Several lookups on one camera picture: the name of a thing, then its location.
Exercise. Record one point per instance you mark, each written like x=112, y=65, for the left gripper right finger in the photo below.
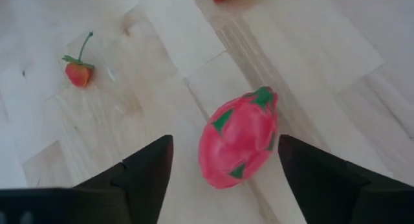
x=310, y=178

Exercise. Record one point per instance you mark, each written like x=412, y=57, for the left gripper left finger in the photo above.
x=148, y=172

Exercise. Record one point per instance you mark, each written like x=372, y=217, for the red green dragon fruit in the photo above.
x=239, y=143

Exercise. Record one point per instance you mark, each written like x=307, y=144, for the small strawberry with green stem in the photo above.
x=78, y=75

